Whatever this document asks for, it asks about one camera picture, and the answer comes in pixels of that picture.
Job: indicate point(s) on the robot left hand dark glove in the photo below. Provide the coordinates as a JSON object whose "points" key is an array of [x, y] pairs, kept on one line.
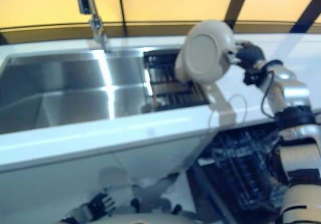
{"points": [[101, 201]]}

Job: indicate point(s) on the robot right hand dark glove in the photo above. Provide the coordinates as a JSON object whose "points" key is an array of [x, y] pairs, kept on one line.
{"points": [[248, 54]]}

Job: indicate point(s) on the cream round plate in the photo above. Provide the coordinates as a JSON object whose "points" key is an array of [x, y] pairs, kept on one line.
{"points": [[205, 53], [180, 68]]}

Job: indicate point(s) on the dishwasher door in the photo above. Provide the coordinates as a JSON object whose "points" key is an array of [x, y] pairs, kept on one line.
{"points": [[208, 196]]}

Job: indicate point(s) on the robot left arm silver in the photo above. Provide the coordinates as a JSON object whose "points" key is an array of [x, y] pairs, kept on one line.
{"points": [[75, 215]]}

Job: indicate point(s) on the robot right arm silver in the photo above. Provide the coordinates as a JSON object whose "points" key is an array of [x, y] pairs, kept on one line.
{"points": [[293, 91]]}

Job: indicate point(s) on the robot torso grey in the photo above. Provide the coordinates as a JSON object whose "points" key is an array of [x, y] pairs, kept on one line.
{"points": [[140, 217]]}

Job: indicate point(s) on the robot right leg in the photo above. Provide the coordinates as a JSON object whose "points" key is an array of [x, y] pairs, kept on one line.
{"points": [[175, 206]]}

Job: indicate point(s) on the black dish drying rack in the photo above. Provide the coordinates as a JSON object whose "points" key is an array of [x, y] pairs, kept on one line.
{"points": [[170, 93]]}

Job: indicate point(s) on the stainless steel sink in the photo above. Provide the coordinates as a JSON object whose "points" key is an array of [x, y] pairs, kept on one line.
{"points": [[70, 88]]}

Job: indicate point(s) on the chrome kitchen faucet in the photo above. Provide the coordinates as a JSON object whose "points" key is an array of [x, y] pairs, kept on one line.
{"points": [[96, 20]]}

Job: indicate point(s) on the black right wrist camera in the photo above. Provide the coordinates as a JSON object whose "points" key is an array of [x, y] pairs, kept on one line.
{"points": [[253, 77]]}

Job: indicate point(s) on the dark window frame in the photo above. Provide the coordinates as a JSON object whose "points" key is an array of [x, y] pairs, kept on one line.
{"points": [[233, 0]]}

